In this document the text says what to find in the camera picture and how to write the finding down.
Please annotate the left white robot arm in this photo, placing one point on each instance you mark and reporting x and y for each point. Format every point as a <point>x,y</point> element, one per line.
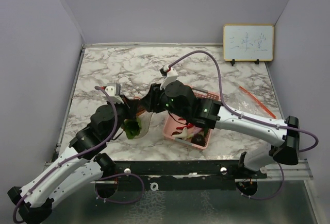
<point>81,162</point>

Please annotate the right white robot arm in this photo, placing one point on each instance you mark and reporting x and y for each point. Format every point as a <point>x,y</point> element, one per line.
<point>281,136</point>

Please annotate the small framed whiteboard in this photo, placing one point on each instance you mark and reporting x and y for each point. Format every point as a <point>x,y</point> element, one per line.
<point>248,43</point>

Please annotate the clear orange-zip bag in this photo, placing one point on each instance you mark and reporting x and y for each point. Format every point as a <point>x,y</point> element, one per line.
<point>145,120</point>
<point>246,101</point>

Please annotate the pink plastic basket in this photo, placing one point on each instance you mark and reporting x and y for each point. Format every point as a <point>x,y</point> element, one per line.
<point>174,121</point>

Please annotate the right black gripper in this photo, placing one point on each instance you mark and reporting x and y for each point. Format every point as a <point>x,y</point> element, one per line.
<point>150,101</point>

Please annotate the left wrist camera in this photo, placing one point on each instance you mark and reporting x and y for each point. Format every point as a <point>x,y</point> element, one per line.
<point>111,92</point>

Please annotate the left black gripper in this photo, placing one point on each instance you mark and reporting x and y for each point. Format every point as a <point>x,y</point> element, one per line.
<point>131,108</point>

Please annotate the dark mangosteen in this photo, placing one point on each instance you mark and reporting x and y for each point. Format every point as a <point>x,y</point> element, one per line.
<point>199,140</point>

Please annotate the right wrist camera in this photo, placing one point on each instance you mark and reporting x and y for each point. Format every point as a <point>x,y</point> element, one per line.
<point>170,75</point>

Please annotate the green leaf vegetable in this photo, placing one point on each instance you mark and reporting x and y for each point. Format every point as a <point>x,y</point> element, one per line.
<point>132,128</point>

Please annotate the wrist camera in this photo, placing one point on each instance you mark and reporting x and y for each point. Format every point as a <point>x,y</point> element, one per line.
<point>170,75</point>
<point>111,92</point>

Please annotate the white garlic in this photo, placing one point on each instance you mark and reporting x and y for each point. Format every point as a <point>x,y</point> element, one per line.
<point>183,135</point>

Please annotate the purple eggplant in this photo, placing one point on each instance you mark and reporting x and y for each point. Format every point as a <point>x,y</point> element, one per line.
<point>195,131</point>

